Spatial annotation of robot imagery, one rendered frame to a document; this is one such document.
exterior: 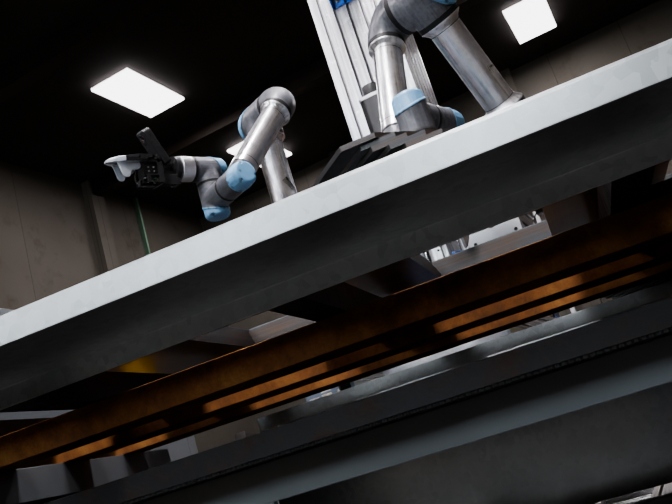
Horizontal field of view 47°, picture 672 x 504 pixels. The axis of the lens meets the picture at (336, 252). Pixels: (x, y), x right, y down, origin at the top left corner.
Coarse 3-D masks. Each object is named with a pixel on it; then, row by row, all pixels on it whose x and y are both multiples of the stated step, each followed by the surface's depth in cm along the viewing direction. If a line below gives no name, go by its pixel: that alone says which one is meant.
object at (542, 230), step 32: (544, 224) 158; (576, 224) 148; (416, 256) 141; (448, 256) 163; (480, 256) 160; (384, 288) 152; (288, 320) 173; (160, 352) 148; (192, 352) 157; (224, 352) 167
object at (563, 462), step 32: (576, 416) 162; (608, 416) 160; (640, 416) 158; (480, 448) 168; (512, 448) 165; (544, 448) 163; (576, 448) 161; (608, 448) 159; (640, 448) 157; (352, 480) 176; (384, 480) 173; (416, 480) 171; (448, 480) 169; (480, 480) 166; (512, 480) 164; (544, 480) 162; (576, 480) 160; (608, 480) 158; (640, 480) 156
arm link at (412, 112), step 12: (396, 96) 167; (408, 96) 165; (420, 96) 166; (396, 108) 166; (408, 108) 164; (420, 108) 164; (432, 108) 167; (396, 120) 168; (408, 120) 164; (420, 120) 163; (432, 120) 165
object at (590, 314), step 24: (648, 288) 162; (576, 312) 166; (600, 312) 164; (504, 336) 170; (528, 336) 168; (432, 360) 174; (456, 360) 172; (360, 384) 179; (384, 384) 177; (288, 408) 184; (312, 408) 182
